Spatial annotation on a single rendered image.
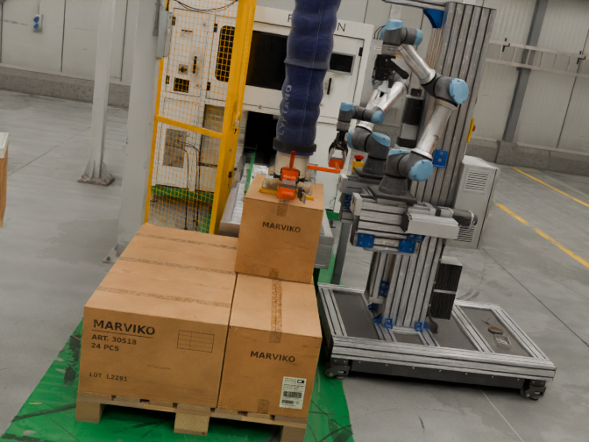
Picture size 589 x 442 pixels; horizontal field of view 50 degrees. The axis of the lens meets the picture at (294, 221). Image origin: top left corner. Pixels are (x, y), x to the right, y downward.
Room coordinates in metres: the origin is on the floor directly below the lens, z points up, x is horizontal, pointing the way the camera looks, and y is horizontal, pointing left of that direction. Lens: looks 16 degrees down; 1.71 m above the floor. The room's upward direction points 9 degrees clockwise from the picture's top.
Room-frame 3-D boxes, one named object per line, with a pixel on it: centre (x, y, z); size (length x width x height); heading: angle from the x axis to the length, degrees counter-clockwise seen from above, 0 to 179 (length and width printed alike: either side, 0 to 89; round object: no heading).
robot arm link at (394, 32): (3.01, -0.30, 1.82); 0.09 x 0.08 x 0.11; 123
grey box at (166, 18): (4.39, 1.06, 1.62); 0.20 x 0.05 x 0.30; 4
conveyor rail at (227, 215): (4.86, 0.50, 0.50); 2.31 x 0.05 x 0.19; 4
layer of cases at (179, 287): (3.02, 0.34, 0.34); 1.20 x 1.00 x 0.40; 4
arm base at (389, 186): (3.29, -0.48, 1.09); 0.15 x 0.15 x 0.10
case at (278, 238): (3.34, 0.07, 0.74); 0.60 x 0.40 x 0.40; 0
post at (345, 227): (4.32, -0.36, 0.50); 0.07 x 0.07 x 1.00; 4
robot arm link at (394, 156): (3.28, -0.49, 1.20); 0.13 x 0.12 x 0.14; 33
